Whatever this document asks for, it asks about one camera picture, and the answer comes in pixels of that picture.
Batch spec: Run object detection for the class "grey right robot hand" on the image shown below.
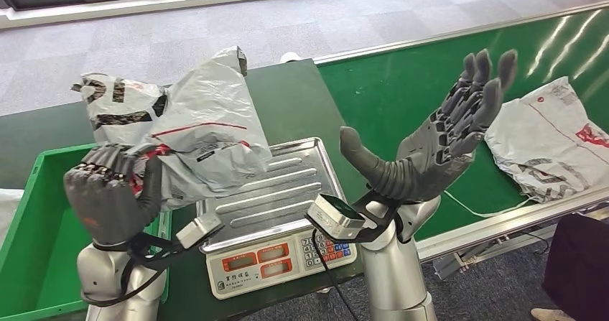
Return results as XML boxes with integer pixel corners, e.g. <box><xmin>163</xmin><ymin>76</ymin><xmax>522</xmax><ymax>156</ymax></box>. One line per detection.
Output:
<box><xmin>339</xmin><ymin>48</ymin><xmax>519</xmax><ymax>203</ymax></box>

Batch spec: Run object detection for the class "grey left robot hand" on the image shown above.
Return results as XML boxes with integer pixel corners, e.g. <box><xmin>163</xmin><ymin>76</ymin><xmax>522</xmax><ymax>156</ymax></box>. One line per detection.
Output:
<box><xmin>62</xmin><ymin>142</ymin><xmax>165</xmax><ymax>246</ymax></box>

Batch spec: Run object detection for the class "grey parcel bag red print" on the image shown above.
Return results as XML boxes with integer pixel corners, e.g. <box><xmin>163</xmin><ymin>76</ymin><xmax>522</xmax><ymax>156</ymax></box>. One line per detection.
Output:
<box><xmin>484</xmin><ymin>76</ymin><xmax>609</xmax><ymax>205</ymax></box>

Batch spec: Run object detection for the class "grey parcel bag black print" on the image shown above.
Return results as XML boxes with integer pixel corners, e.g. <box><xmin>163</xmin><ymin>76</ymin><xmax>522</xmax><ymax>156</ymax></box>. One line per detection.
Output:
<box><xmin>71</xmin><ymin>46</ymin><xmax>273</xmax><ymax>213</ymax></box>

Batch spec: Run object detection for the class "green conveyor belt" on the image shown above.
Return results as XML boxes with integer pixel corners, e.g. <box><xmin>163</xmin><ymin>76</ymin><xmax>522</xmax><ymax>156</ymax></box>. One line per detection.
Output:
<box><xmin>314</xmin><ymin>2</ymin><xmax>609</xmax><ymax>282</ymax></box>

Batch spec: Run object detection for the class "thin white plastic strip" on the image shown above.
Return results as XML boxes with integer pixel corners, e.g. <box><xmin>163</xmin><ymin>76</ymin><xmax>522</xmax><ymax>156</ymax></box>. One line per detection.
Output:
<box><xmin>442</xmin><ymin>190</ymin><xmax>536</xmax><ymax>218</ymax></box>

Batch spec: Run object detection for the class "green plastic crate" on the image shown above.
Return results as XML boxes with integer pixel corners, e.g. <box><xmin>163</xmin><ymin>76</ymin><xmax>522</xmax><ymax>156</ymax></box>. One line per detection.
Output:
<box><xmin>0</xmin><ymin>142</ymin><xmax>172</xmax><ymax>321</ymax></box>

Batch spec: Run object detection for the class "white plastic bag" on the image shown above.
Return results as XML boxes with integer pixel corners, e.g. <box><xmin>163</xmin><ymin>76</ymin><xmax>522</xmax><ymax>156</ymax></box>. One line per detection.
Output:
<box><xmin>0</xmin><ymin>187</ymin><xmax>24</xmax><ymax>243</ymax></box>

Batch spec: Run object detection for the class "white scale with steel tray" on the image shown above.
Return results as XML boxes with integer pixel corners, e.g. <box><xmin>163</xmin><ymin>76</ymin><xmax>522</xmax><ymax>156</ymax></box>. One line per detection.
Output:
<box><xmin>195</xmin><ymin>136</ymin><xmax>358</xmax><ymax>301</ymax></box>

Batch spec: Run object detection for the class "dark green table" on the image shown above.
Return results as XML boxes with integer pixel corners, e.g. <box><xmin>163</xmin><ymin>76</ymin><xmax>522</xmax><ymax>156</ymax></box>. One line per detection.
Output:
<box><xmin>0</xmin><ymin>57</ymin><xmax>415</xmax><ymax>321</ymax></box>

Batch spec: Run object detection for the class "person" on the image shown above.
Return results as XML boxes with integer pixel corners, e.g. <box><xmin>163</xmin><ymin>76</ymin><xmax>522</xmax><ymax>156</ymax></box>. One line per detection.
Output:
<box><xmin>531</xmin><ymin>214</ymin><xmax>609</xmax><ymax>321</ymax></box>

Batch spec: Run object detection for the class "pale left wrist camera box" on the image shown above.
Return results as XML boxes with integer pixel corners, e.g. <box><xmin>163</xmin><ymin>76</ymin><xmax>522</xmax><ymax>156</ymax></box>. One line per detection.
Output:
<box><xmin>176</xmin><ymin>211</ymin><xmax>225</xmax><ymax>250</ymax></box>

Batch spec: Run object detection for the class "black floor cable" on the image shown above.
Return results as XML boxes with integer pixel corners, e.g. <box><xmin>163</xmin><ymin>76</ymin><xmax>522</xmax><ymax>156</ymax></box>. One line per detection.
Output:
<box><xmin>521</xmin><ymin>232</ymin><xmax>552</xmax><ymax>256</ymax></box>

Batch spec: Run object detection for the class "black right camera cable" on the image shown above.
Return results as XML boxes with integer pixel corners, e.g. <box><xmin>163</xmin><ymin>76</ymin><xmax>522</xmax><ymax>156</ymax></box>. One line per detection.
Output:
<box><xmin>311</xmin><ymin>228</ymin><xmax>358</xmax><ymax>321</ymax></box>

